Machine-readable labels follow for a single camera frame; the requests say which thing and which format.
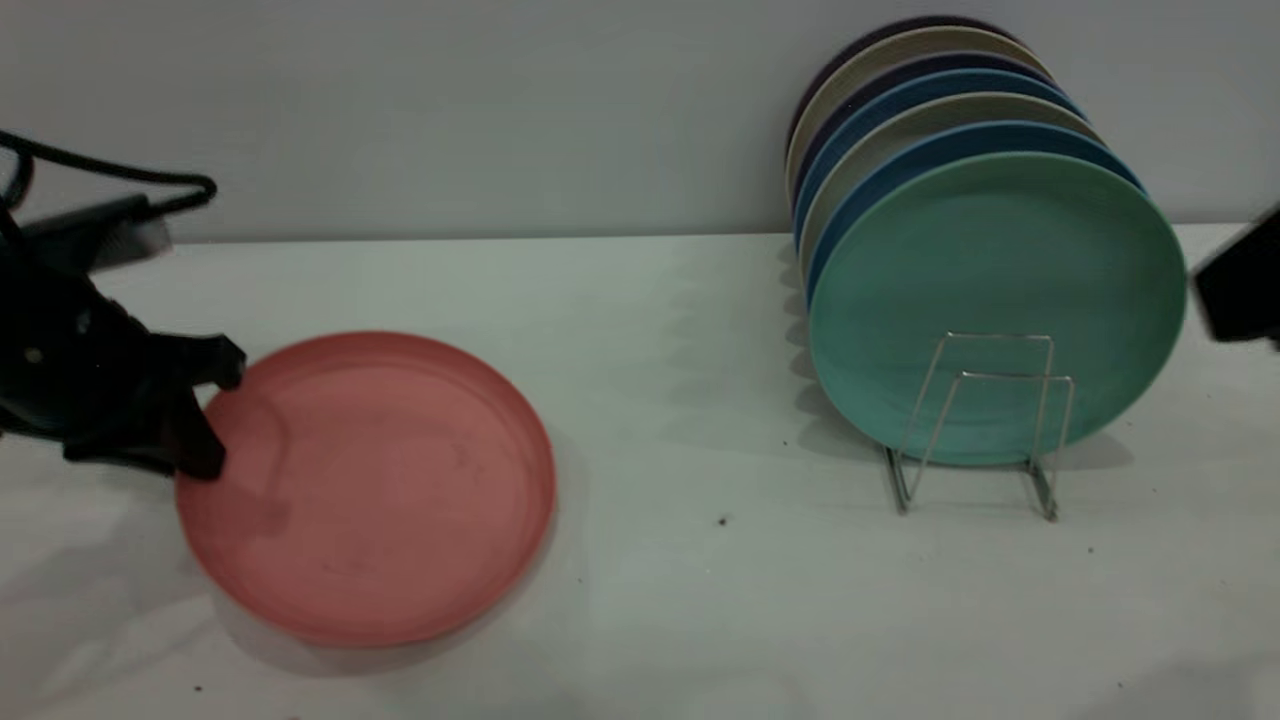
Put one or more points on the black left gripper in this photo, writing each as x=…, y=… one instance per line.
x=80, y=380

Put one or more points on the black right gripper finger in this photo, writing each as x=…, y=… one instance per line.
x=1245, y=290

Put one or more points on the pink plate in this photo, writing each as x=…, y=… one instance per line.
x=380, y=490

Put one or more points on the green plate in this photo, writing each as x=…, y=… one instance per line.
x=1000, y=260

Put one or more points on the beige plate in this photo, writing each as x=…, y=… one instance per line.
x=930, y=40
x=985, y=108

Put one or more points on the blue plate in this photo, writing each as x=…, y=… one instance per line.
x=900, y=170
x=950, y=83

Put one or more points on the dark purple plate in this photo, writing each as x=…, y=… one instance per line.
x=900, y=26
x=930, y=63

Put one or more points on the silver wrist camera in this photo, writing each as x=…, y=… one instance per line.
x=100, y=230

